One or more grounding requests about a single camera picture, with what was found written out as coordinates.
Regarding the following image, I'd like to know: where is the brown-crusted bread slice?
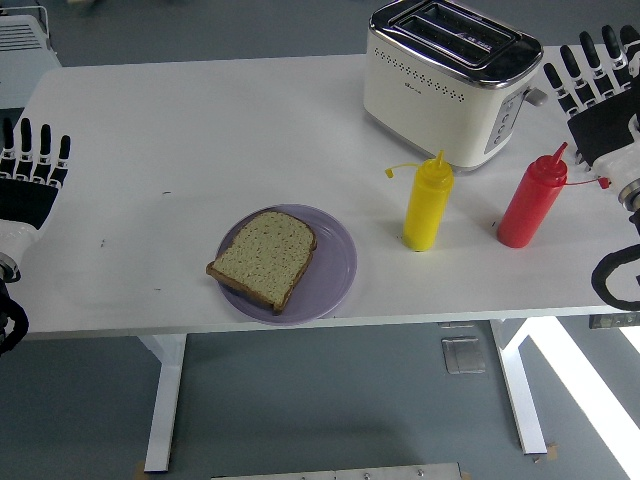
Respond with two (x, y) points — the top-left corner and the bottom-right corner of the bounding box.
(205, 210), (318, 316)

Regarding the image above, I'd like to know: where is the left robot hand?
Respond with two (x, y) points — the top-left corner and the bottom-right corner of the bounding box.
(0, 117), (72, 259)

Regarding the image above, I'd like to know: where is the cream white two-slot toaster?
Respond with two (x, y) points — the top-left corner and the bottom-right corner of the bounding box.
(363, 0), (550, 175)

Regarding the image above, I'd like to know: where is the yellow squeeze bottle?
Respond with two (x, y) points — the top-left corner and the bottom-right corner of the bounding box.
(384, 150), (454, 252)

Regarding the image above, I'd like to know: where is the white table leg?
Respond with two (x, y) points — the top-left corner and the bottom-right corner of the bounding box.
(488, 319), (547, 455)
(137, 333), (189, 474)

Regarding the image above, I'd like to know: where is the purple round plate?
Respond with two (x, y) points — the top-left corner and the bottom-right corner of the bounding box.
(215, 202), (358, 327)

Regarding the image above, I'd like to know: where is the white slatted cart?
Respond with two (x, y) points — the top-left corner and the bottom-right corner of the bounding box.
(0, 5), (64, 110)

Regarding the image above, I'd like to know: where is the grey metal floor hatch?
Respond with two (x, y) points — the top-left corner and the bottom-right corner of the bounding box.
(441, 337), (487, 375)

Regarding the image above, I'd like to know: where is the grey table control panel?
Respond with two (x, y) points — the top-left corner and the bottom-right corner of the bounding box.
(588, 313), (640, 330)

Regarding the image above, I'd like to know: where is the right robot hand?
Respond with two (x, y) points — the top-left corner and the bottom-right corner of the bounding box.
(542, 24), (640, 194)

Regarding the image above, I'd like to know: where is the red squeeze bottle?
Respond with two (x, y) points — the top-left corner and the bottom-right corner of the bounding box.
(495, 141), (612, 249)

